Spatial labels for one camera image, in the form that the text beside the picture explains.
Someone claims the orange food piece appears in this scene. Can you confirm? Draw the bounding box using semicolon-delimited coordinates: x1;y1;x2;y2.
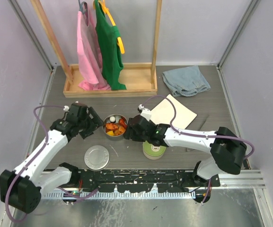
105;123;118;131

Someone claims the large round steel tin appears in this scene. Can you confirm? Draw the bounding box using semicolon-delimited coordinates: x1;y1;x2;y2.
103;114;128;140

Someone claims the yellow food piece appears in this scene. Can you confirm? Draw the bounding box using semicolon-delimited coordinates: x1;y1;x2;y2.
107;131;114;136

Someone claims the red food piece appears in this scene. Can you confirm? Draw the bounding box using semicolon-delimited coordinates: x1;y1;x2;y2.
119;119;127;129

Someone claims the green round lid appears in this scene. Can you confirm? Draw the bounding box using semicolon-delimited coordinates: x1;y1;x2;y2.
142;141;166;156

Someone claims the round steel lid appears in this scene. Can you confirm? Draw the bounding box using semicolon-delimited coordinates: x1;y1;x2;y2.
84;145;110;171

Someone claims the small steel bowl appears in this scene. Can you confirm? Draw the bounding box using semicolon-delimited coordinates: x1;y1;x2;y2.
144;152;164;160

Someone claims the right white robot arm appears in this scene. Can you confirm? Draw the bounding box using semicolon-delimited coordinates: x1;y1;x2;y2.
123;115;247;186

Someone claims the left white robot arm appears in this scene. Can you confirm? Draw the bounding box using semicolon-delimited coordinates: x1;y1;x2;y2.
0;102;103;214

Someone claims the white square plate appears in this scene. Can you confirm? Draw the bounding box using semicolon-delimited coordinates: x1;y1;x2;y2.
151;95;197;129

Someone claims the pink shirt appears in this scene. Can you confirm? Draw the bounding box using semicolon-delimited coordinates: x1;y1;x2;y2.
77;10;111;91

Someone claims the wooden clothes rack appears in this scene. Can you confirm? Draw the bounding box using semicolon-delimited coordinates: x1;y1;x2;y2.
31;0;162;98

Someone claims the green shirt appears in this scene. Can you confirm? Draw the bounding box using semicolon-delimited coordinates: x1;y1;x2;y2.
96;2;127;91

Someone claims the folded blue towel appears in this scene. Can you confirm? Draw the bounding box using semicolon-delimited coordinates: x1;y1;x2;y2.
162;66;211;97

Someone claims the yellow clothes hanger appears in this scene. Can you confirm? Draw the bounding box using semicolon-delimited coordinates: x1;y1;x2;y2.
93;0;125;54

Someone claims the grey clothes hanger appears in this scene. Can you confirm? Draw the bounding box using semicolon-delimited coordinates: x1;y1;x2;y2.
78;0;89;26

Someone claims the white cable duct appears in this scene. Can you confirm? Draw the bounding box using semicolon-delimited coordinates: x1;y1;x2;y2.
43;188;195;200

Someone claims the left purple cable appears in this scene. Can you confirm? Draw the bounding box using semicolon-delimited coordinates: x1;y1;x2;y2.
4;105;100;223

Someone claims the purple cable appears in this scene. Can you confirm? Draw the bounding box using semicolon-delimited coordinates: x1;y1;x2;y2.
140;95;255;204
4;105;100;223

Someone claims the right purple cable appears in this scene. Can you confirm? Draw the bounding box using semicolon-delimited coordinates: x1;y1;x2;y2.
140;95;255;204

